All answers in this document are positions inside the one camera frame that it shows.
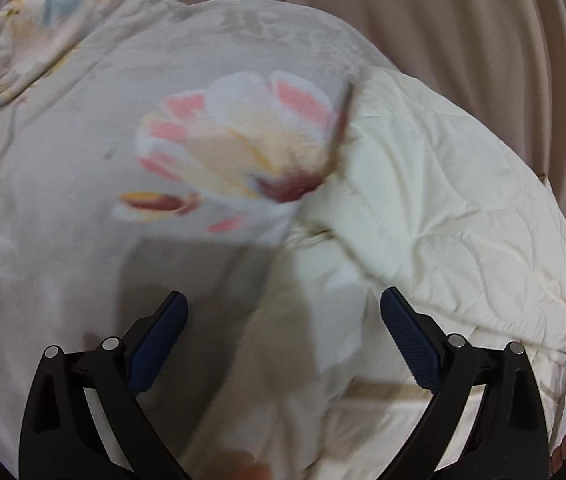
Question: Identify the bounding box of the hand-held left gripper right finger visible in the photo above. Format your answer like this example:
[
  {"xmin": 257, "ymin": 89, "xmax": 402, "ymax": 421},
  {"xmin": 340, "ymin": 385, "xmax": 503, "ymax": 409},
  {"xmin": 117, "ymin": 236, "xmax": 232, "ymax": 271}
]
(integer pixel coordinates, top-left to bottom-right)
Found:
[{"xmin": 379, "ymin": 286, "xmax": 550, "ymax": 480}]

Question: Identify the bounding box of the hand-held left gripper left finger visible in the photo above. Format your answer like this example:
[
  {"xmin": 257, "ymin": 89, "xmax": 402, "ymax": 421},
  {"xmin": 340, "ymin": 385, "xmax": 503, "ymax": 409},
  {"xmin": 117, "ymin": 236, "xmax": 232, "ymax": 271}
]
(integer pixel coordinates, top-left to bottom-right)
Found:
[{"xmin": 19, "ymin": 290, "xmax": 190, "ymax": 480}]

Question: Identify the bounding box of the white quilted garment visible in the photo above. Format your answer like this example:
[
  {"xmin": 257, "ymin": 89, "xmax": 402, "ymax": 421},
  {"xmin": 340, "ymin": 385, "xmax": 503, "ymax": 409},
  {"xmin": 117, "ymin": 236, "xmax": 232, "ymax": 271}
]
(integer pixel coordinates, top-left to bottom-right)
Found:
[{"xmin": 183, "ymin": 67, "xmax": 566, "ymax": 480}]

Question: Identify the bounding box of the floral fleece blanket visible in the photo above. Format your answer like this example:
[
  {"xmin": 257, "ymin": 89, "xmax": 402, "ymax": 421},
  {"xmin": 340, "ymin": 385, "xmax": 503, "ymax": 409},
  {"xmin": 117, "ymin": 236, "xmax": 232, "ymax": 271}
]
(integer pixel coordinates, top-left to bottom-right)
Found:
[{"xmin": 0, "ymin": 0, "xmax": 398, "ymax": 480}]

